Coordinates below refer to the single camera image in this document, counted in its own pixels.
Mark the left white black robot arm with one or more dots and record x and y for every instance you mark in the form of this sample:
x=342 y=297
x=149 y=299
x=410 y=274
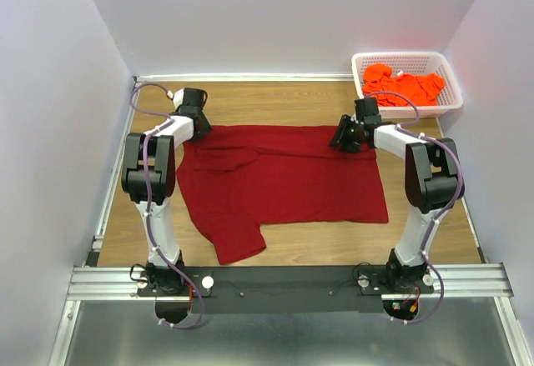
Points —
x=149 y=178

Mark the white plastic laundry basket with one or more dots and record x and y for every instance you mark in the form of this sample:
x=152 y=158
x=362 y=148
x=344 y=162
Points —
x=416 y=63

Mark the orange t-shirt in basket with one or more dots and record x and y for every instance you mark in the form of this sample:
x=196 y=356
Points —
x=391 y=90

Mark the aluminium right side rail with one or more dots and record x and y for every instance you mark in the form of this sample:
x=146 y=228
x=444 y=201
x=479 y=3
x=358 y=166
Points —
x=479 y=249

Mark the aluminium left side rail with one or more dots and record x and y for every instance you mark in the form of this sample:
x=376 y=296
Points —
x=102 y=221

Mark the aluminium rail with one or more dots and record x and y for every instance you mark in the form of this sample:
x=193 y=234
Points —
x=479 y=249
x=244 y=77
x=102 y=221
x=485 y=280

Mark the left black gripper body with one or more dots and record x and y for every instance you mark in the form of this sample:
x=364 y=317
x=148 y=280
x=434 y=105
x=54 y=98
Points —
x=202 y=128

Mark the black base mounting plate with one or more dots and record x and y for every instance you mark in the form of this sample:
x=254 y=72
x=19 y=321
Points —
x=363 y=288

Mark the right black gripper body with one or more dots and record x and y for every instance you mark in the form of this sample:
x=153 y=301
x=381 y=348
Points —
x=341 y=133

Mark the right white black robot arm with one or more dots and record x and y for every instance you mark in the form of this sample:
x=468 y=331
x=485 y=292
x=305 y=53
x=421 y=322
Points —
x=433 y=183

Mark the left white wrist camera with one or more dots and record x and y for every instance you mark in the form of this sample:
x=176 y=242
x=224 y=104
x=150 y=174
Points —
x=176 y=97

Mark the aluminium front rail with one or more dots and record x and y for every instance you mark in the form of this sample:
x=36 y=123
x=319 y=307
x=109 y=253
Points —
x=485 y=280

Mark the dark red t-shirt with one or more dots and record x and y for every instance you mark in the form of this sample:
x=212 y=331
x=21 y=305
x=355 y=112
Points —
x=238 y=178

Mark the aluminium back rail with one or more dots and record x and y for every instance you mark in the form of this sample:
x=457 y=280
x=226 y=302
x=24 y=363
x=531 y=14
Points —
x=244 y=77

